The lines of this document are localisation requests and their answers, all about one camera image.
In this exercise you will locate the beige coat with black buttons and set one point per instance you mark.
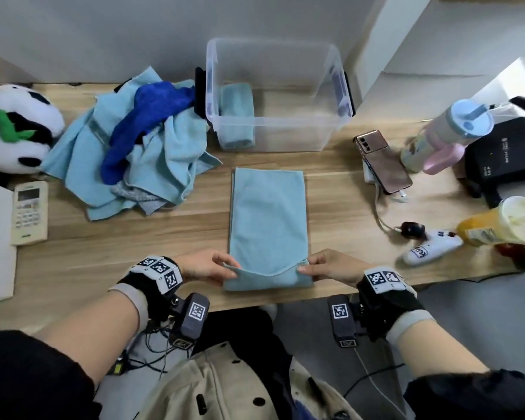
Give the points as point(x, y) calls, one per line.
point(201, 380)

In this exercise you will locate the clear plastic storage box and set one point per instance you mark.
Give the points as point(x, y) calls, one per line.
point(288, 96)

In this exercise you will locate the black device box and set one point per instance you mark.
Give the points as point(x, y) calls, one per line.
point(503, 157)

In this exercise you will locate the person's left forearm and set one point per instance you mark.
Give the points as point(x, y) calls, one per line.
point(92, 332)

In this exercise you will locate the rose gold smartphone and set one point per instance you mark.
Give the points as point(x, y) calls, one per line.
point(385, 166)

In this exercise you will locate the dark blue towel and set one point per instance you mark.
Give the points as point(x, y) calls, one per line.
point(148, 109)

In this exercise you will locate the panda plush toy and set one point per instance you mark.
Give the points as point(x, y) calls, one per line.
point(22, 100)

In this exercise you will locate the black round plug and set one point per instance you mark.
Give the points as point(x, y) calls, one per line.
point(413, 230)

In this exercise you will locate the grey striped towel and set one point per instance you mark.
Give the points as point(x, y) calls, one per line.
point(135, 194)

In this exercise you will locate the person's right forearm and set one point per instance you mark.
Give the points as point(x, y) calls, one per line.
point(437, 349)

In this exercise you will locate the person's right hand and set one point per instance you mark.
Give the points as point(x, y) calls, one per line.
point(337, 266)

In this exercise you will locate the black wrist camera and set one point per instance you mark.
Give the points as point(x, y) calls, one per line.
point(342, 321)
point(192, 319)

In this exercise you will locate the white power bank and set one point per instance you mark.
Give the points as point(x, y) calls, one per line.
point(367, 174)

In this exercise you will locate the black wrist brace with markers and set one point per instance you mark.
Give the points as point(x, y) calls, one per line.
point(389, 301)
point(148, 288)

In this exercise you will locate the person's left hand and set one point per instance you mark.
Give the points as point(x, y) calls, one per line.
point(205, 266)

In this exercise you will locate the black adapter with yellow label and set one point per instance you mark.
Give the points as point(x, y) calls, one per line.
point(119, 365)

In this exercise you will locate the white game controller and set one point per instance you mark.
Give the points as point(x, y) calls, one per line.
point(433, 249)

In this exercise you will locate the white shelf unit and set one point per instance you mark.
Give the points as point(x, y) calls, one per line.
point(442, 52)

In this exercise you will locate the white remote control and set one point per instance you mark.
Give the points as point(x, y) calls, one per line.
point(29, 214)

